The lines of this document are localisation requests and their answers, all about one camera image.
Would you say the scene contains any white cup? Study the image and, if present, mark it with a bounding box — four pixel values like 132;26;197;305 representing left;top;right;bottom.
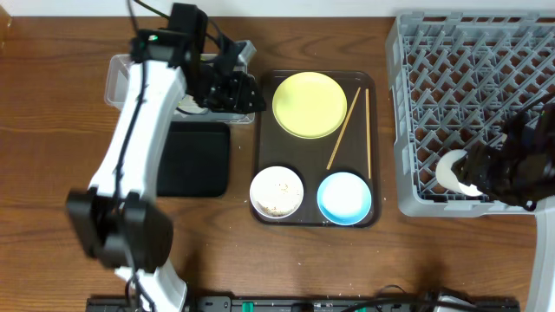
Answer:
435;149;482;197

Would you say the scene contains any yellow plate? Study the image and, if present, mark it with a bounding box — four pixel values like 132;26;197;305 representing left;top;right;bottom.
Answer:
272;72;347;140

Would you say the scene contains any white bowl with food scraps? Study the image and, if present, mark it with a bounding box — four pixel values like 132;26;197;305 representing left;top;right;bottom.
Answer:
249;166;304;219

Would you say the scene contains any wooden chopstick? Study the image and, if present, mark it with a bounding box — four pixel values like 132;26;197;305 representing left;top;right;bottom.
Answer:
365;88;372;179
326;87;361;170

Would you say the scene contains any light blue bowl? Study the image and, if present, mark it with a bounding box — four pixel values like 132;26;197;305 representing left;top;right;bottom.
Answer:
317;172;372;226

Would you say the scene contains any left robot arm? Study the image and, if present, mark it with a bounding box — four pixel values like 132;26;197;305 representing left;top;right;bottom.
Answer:
66;3;266;311

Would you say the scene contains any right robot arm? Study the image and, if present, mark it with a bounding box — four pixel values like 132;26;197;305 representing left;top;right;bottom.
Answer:
447;93;554;311

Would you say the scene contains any black food waste tray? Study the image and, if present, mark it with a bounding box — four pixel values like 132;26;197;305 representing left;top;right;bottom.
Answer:
157;121;231;198

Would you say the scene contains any grey dishwasher rack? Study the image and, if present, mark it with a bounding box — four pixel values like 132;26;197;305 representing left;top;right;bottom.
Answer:
386;11;554;218

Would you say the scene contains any clear plastic waste bin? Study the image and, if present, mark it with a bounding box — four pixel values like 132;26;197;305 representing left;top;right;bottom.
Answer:
104;54;255;124

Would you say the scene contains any dark brown serving tray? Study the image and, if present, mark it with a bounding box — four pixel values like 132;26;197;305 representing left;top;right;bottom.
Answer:
251;70;382;228

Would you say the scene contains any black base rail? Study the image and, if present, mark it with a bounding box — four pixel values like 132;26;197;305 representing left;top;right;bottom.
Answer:
84;296;521;312

